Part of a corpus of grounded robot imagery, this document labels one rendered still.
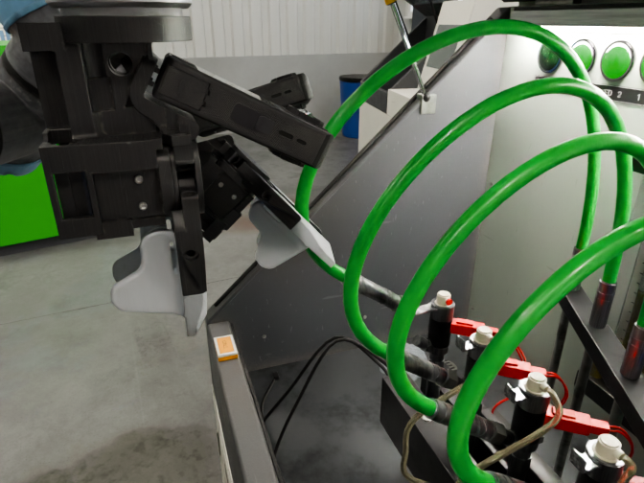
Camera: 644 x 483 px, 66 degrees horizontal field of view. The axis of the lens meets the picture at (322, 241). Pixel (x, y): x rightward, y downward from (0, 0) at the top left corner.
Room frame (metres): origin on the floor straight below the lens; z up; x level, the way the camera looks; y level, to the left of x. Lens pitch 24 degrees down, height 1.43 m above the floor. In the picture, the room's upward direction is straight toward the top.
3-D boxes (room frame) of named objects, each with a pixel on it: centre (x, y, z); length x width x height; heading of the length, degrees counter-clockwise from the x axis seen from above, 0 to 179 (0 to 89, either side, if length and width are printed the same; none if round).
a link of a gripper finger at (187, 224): (0.29, 0.09, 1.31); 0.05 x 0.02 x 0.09; 19
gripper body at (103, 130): (0.30, 0.12, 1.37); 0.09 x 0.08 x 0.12; 109
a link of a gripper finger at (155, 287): (0.29, 0.11, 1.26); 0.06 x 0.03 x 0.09; 109
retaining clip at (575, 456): (0.29, -0.21, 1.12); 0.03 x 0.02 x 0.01; 109
